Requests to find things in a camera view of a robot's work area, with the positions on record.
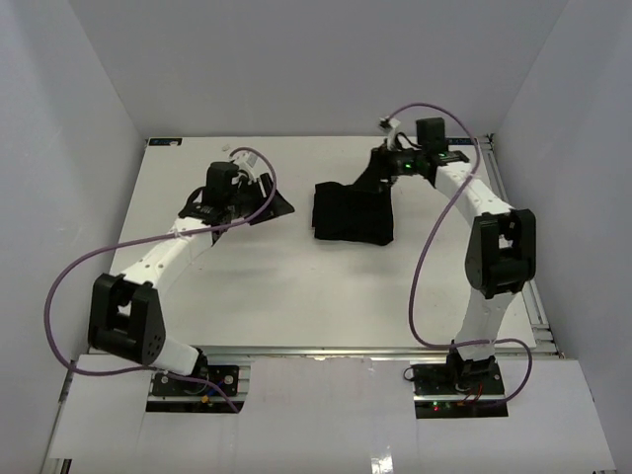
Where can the right black logo sticker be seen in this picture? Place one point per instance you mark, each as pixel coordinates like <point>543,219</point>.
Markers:
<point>460,141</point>

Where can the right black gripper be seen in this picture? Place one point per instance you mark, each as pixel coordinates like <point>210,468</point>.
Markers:
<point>395,178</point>

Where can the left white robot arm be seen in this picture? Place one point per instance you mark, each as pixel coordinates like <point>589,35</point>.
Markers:
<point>126,316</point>

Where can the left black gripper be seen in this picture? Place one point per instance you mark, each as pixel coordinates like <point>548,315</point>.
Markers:
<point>254,186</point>

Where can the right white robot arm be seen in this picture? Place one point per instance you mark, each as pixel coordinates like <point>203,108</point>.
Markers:
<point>472,351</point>

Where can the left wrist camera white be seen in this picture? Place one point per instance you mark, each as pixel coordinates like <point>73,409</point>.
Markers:
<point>246,162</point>

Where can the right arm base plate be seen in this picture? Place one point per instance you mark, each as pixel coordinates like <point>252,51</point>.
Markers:
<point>437,396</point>

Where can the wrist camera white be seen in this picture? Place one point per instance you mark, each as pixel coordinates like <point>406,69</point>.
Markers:
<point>390,129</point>
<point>246,162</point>

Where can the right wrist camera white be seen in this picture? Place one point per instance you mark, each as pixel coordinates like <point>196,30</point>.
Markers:
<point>390,129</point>

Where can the aluminium front rail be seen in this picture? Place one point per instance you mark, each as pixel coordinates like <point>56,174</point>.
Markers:
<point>388,352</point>

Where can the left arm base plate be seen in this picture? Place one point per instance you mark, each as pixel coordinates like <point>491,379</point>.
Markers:
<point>170,396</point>

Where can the black t-shirt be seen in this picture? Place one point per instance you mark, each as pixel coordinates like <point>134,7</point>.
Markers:
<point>360,212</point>

